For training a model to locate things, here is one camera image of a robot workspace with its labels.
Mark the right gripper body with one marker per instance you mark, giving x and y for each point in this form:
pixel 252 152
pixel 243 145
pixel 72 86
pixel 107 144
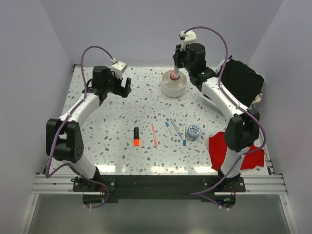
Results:
pixel 183 54

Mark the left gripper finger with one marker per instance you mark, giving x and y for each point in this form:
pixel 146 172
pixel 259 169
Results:
pixel 122 92
pixel 126 84

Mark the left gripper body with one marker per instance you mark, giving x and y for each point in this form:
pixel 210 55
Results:
pixel 113 82

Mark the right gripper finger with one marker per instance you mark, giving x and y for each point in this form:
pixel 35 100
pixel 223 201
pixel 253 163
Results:
pixel 176 59
pixel 184 63

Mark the orange black highlighter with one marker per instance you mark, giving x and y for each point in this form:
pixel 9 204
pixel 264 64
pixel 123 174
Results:
pixel 136 136

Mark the green pen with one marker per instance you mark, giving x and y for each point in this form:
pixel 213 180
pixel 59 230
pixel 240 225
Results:
pixel 176 71

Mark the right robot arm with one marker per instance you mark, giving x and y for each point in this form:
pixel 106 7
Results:
pixel 243 123

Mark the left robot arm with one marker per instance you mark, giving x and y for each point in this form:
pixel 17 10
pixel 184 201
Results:
pixel 63 135

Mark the round beige divided organizer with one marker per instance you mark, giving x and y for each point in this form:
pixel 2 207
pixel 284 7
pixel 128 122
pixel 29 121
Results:
pixel 173 88

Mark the white plastic basket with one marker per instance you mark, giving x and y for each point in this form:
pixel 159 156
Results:
pixel 210 103

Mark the orange pen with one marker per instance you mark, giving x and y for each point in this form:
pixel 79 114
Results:
pixel 154 136

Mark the blue capped pen left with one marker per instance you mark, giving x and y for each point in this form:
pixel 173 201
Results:
pixel 171 132

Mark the black cloth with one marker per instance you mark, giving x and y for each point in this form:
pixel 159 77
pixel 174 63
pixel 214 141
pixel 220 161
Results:
pixel 242 81

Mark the white blue marker middle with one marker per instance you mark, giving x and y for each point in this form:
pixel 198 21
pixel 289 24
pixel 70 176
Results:
pixel 176 128

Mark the blue washi tape roll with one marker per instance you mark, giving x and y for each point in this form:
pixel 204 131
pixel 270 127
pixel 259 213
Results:
pixel 193 132

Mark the blue pen right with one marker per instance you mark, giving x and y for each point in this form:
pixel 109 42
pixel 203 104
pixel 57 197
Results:
pixel 184 135

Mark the beige cloth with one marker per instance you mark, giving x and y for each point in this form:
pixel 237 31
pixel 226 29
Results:
pixel 257 99

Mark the red cloth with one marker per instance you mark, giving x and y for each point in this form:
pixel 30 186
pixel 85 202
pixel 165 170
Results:
pixel 217 149

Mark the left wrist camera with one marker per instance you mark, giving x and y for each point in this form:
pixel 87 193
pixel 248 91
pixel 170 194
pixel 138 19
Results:
pixel 118 67

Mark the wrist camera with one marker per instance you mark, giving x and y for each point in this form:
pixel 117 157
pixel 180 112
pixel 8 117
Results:
pixel 187 38
pixel 118 67

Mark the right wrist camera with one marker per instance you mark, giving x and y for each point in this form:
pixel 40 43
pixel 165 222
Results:
pixel 187 38

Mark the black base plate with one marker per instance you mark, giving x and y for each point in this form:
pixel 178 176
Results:
pixel 112 188

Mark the aluminium rail frame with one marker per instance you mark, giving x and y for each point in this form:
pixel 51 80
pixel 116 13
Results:
pixel 108 134

